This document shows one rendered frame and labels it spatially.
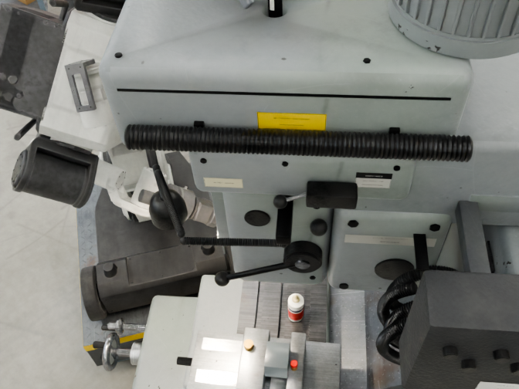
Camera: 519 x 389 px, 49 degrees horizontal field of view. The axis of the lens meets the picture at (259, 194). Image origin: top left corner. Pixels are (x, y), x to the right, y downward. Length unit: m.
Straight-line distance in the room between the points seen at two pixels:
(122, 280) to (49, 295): 0.85
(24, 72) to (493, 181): 0.88
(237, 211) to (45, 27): 0.53
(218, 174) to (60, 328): 1.99
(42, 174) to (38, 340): 1.61
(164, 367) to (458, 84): 1.25
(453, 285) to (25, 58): 0.89
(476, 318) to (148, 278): 1.52
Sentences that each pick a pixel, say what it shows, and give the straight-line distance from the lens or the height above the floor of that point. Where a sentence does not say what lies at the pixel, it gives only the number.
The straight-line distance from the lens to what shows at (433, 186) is 0.90.
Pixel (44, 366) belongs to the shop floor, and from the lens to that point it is 2.72.
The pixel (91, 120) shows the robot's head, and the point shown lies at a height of 1.61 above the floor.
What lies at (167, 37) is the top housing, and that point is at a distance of 0.78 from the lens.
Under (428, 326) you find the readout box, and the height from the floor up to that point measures 1.72.
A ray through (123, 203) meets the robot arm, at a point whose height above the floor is 1.19.
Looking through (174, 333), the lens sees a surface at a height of 0.77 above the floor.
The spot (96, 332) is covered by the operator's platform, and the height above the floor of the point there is 0.40.
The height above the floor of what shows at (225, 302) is 0.89.
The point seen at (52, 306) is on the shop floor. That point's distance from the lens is 2.85.
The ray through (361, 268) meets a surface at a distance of 1.06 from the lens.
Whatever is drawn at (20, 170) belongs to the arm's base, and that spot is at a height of 1.49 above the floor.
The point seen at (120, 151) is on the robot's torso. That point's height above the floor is 1.11.
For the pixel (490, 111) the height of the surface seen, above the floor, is 1.76.
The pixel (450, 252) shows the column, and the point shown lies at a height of 1.26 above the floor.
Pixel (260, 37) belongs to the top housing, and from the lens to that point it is 0.76.
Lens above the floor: 2.34
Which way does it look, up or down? 51 degrees down
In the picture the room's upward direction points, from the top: 4 degrees counter-clockwise
